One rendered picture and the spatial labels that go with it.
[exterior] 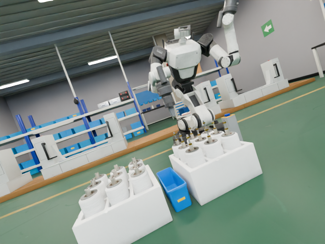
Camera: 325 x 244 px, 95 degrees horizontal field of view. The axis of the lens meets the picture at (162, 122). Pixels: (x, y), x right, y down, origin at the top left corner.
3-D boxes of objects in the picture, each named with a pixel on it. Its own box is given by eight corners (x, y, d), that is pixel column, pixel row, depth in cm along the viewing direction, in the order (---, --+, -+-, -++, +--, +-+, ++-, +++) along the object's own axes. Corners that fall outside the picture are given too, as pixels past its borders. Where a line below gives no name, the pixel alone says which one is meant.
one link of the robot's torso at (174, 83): (171, 89, 166) (169, 74, 155) (181, 85, 168) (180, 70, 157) (182, 100, 146) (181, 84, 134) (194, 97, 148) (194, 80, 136)
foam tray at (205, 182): (176, 178, 111) (168, 155, 110) (220, 157, 119) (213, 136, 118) (201, 206, 73) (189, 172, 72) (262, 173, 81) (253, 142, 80)
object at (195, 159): (192, 186, 80) (181, 155, 79) (196, 176, 88) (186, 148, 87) (210, 185, 75) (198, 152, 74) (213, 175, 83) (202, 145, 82)
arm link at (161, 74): (155, 91, 93) (149, 74, 92) (171, 86, 95) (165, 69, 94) (158, 87, 82) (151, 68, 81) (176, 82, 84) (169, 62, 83)
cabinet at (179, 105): (174, 118, 697) (169, 104, 692) (184, 115, 705) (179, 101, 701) (178, 118, 640) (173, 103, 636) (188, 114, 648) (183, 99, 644)
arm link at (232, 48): (229, 35, 100) (234, 65, 104) (239, 34, 104) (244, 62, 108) (217, 42, 110) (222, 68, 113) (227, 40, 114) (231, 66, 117)
